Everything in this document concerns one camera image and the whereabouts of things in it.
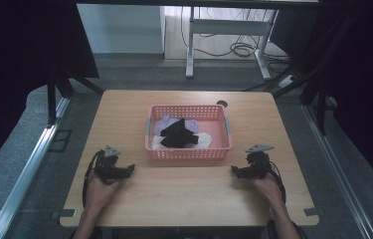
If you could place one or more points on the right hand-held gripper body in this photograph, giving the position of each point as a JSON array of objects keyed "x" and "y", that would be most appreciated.
[{"x": 257, "y": 164}]

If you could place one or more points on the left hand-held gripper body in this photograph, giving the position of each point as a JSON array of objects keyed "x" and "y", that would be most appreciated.
[{"x": 107, "y": 167}]

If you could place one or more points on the pink plastic basket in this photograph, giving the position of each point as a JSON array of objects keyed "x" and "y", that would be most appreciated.
[{"x": 219, "y": 132}]

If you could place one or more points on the white sock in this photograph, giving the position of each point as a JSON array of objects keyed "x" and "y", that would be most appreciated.
[{"x": 205, "y": 141}]

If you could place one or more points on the light purple sock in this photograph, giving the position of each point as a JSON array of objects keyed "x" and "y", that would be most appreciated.
[{"x": 164, "y": 123}]

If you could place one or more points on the black sock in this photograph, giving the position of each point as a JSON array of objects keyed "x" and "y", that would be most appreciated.
[{"x": 178, "y": 134}]

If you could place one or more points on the person's left hand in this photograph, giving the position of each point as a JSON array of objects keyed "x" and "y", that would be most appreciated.
[{"x": 101, "y": 194}]

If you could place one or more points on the person's right hand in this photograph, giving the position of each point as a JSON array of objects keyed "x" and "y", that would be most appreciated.
[{"x": 270, "y": 191}]

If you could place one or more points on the black metal stand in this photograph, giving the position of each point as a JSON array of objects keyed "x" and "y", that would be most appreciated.
[
  {"x": 51, "y": 99},
  {"x": 321, "y": 106}
]

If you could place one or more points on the white power strip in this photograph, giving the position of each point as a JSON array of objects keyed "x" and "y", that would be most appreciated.
[{"x": 286, "y": 81}]

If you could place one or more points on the dark curtain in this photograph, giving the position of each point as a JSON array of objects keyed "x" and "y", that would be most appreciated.
[
  {"x": 366, "y": 83},
  {"x": 15, "y": 66}
]

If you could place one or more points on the black floor frame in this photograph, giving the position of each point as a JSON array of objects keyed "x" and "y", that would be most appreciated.
[{"x": 60, "y": 140}]

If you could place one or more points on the aluminium floor rail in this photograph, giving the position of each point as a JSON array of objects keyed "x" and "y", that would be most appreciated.
[
  {"x": 336, "y": 166},
  {"x": 25, "y": 179}
]

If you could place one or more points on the white metal desk frame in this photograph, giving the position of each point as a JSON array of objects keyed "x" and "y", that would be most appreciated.
[{"x": 227, "y": 27}]

